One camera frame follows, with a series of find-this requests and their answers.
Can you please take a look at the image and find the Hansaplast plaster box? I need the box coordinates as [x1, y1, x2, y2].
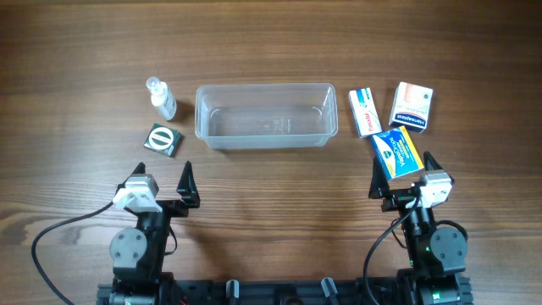
[389, 81, 434, 133]

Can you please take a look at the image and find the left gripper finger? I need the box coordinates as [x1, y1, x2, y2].
[126, 162, 146, 184]
[176, 161, 200, 208]

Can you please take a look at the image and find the white Panadol box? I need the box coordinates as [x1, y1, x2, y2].
[348, 88, 382, 138]

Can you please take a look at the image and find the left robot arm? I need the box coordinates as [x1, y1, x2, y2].
[97, 161, 201, 305]

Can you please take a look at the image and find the clear plastic container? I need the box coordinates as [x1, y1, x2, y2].
[195, 83, 338, 150]

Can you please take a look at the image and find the green Zam-Buk ointment box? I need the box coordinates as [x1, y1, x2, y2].
[143, 123, 183, 158]

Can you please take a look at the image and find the white calamine lotion bottle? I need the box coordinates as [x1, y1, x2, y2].
[146, 77, 177, 121]

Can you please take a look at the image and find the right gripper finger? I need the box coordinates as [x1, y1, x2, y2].
[368, 157, 390, 199]
[423, 151, 447, 174]

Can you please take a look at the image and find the blue yellow VapoDrops box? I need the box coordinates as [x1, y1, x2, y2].
[370, 126, 423, 180]

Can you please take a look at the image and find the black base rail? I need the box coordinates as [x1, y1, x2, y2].
[96, 277, 473, 305]

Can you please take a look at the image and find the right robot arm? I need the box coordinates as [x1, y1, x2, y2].
[362, 151, 473, 304]

